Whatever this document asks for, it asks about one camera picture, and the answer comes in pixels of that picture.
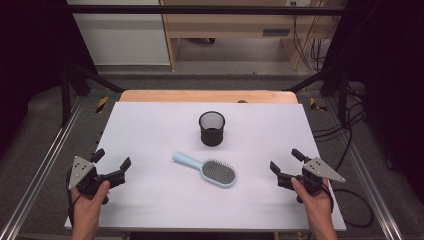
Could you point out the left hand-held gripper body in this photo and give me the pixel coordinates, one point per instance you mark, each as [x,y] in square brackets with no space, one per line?
[81,170]

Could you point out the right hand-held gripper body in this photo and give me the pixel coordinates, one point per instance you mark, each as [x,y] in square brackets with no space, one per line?
[318,168]

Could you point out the light blue hairbrush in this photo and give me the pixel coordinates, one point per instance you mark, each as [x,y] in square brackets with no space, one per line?
[216,173]

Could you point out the black mesh pen holder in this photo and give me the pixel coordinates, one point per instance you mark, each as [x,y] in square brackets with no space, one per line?
[211,136]

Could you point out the person's right hand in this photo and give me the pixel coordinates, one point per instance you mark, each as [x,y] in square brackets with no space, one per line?
[316,206]

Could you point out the person's left hand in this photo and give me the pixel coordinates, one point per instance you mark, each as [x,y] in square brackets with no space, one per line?
[86,208]

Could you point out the yellow black tape marker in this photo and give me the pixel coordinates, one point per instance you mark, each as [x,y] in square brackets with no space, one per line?
[313,102]
[102,104]

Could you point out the black metal stand strut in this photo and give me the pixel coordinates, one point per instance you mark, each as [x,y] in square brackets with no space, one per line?
[65,96]
[342,96]

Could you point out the wooden table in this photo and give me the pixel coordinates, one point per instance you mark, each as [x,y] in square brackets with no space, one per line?
[183,96]

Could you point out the white cabinet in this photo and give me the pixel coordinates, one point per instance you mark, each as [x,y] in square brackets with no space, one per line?
[123,40]

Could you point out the black curtain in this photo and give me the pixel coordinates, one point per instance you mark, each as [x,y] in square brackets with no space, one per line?
[30,50]
[390,66]

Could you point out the grey desk label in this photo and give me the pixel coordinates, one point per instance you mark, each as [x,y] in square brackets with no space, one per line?
[276,32]

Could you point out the light wooden desk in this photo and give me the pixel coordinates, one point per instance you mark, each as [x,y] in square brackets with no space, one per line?
[226,25]

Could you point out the aluminium floor rail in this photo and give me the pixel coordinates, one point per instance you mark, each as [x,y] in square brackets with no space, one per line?
[40,173]
[370,186]

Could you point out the black horizontal frame bar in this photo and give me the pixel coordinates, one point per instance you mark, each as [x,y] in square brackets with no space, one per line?
[200,10]

